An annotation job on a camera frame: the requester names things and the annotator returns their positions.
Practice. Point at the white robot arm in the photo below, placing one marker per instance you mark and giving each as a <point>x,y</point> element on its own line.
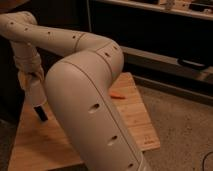
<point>77,89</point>

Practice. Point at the dark shelf unit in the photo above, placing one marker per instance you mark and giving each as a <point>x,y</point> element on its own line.
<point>152,41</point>

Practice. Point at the black handle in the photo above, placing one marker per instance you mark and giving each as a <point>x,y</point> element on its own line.
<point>195,66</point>

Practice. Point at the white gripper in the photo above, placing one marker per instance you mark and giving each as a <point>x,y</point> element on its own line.
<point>32,85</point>

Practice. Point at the wooden board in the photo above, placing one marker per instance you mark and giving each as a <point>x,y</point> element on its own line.
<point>43,146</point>

